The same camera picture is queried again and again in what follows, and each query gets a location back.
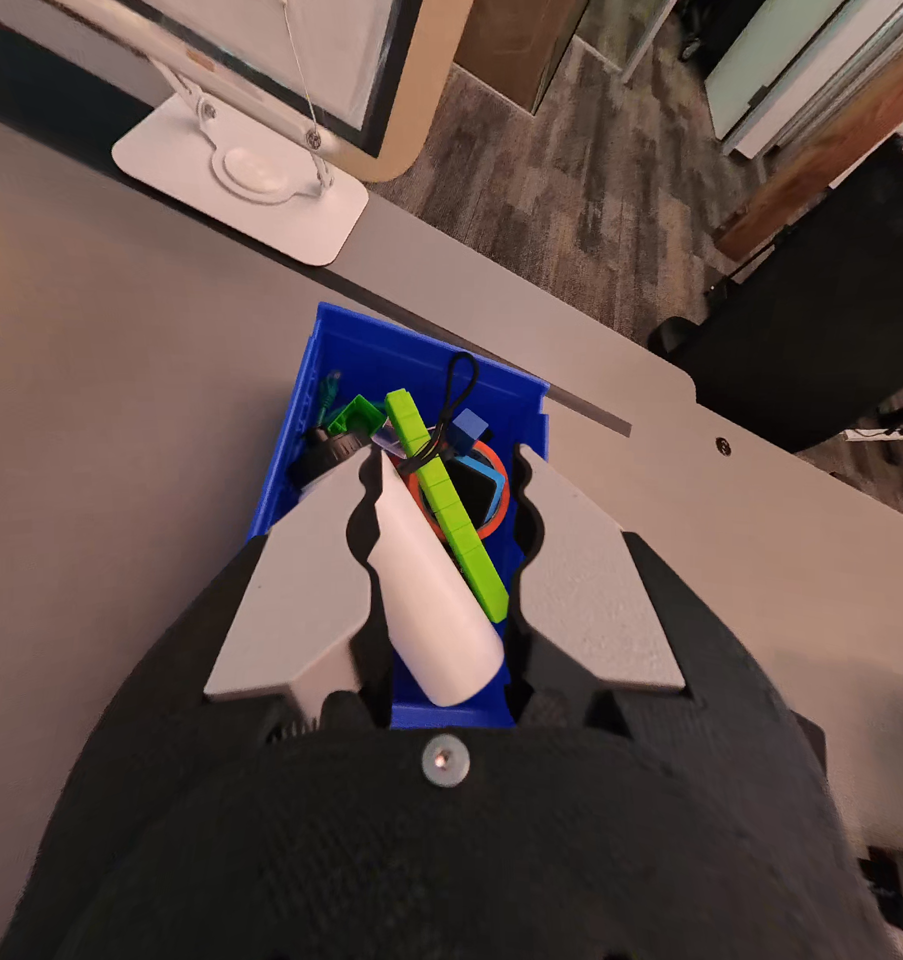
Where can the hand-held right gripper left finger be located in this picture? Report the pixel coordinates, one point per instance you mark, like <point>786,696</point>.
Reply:
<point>294,600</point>

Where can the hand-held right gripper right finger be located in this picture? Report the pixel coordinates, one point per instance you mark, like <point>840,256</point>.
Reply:
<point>601,600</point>

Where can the white plastic tube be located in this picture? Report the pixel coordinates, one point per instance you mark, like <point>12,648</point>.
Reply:
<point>436,600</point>

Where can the light blue foam block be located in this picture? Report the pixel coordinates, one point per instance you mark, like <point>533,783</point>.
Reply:
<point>470,491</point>

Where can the green segmented plastic stick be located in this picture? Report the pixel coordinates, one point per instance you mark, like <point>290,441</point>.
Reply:
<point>451,510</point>

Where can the dark blue cube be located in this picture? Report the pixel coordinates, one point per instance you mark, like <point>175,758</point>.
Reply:
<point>470,431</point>

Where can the blue plastic bin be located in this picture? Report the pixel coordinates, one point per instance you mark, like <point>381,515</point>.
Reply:
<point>376,352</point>

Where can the black round cap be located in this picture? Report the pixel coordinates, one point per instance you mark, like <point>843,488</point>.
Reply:
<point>331,454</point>

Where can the black office chair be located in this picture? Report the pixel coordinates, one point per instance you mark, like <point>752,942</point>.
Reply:
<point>819,315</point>

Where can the wooden plank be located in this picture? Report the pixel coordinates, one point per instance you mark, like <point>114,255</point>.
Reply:
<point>819,172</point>

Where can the brown wooden cabinet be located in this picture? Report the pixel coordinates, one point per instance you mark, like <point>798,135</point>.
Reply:
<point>519,45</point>

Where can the white cabinet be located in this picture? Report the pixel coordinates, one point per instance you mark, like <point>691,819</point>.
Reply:
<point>781,67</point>

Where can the plastic-covered paper sheet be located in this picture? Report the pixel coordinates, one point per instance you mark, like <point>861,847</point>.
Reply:
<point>256,37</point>

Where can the green plastic bracket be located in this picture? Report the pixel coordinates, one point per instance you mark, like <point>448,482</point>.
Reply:
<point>358,416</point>

